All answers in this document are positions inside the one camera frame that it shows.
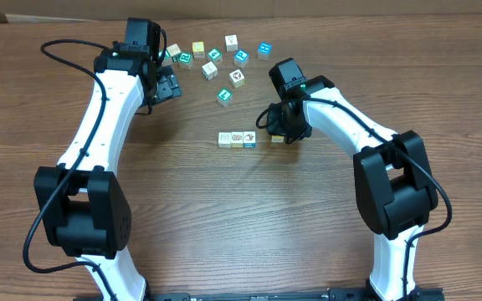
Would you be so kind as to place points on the white block yellow side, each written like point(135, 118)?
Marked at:
point(237, 139)

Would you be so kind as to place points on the white block top centre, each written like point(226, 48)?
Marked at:
point(231, 43)

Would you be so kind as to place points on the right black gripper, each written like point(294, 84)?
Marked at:
point(277, 128)

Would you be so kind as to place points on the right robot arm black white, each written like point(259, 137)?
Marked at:
point(394, 188)

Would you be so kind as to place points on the green block number four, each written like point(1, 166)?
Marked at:
point(215, 56)

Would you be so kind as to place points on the green block far left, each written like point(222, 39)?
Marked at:
point(167, 60)

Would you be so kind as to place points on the white block red picture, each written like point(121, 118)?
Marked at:
point(249, 139)
point(237, 78)

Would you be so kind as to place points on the white engraved block blue side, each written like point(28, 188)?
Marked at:
point(225, 139)

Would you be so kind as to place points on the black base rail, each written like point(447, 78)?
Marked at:
point(332, 294)

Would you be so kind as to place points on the yellow top block left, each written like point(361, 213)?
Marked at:
point(198, 50)

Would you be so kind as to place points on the blue letter P block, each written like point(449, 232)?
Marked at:
point(241, 58)

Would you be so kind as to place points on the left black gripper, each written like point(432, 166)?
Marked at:
point(167, 84)

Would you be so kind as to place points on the blue block top right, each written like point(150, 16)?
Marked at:
point(264, 51)

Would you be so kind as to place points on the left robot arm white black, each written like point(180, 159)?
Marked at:
point(81, 204)

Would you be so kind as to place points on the green letter L block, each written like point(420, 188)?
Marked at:
point(224, 97)

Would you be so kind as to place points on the green letter R block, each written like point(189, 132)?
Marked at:
point(185, 60)

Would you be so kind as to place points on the plain wooden block number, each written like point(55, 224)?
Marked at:
point(174, 53)

